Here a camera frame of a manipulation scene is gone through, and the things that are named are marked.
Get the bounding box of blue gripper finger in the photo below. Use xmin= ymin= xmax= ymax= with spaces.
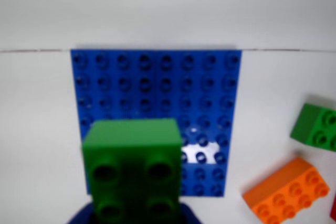
xmin=65 ymin=200 xmax=202 ymax=224

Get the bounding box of green 2x4 block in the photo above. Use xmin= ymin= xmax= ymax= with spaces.
xmin=81 ymin=118 xmax=184 ymax=224

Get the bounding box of orange 2x4 block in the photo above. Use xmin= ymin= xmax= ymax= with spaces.
xmin=242 ymin=157 xmax=331 ymax=224

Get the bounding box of green 2x2 block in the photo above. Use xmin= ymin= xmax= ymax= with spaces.
xmin=290 ymin=103 xmax=336 ymax=153

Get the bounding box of red 2x2 block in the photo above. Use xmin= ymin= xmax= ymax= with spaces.
xmin=329 ymin=195 xmax=336 ymax=221

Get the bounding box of white board sheet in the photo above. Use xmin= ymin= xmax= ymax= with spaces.
xmin=0 ymin=48 xmax=336 ymax=224
xmin=0 ymin=0 xmax=336 ymax=53

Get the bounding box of blue 8x8 baseplate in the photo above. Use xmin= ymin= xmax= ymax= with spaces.
xmin=70 ymin=48 xmax=243 ymax=198

